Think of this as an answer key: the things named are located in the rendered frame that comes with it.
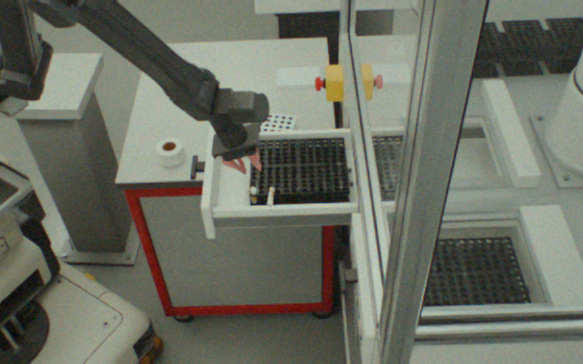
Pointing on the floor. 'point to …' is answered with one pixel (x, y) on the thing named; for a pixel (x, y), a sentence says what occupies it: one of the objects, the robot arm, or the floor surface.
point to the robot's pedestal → (79, 163)
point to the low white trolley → (225, 282)
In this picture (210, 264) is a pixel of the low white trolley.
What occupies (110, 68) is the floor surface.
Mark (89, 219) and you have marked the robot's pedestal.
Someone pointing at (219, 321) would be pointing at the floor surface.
